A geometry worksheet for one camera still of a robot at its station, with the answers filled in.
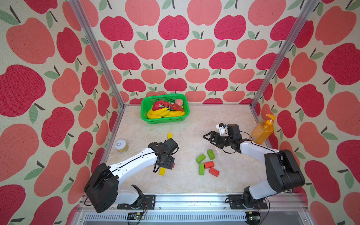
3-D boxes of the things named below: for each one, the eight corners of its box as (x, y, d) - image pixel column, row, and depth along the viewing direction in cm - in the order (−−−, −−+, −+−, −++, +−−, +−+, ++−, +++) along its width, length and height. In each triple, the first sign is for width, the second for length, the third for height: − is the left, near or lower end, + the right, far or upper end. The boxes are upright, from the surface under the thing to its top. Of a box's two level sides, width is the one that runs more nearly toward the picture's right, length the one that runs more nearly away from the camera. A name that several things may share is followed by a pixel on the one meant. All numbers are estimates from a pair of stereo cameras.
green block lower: (198, 175, 85) (199, 173, 83) (198, 165, 90) (199, 163, 87) (204, 175, 85) (204, 174, 83) (204, 165, 89) (204, 163, 87)
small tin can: (116, 153, 95) (113, 149, 90) (119, 144, 99) (116, 139, 95) (127, 153, 95) (124, 149, 90) (129, 144, 99) (127, 139, 95)
